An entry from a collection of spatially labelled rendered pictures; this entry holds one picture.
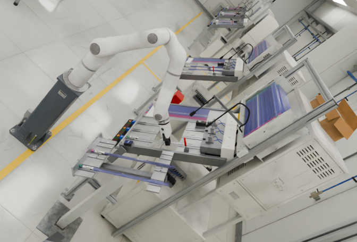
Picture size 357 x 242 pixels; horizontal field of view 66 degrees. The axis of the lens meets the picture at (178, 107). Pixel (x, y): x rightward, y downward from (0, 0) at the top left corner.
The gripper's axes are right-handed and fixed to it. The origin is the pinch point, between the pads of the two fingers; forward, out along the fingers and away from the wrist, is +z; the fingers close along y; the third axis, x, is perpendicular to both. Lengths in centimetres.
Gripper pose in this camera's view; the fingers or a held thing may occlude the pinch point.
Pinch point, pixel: (167, 141)
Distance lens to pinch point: 187.2
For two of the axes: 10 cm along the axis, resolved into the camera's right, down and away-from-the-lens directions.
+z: 1.6, 9.0, 4.0
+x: -9.6, 0.5, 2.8
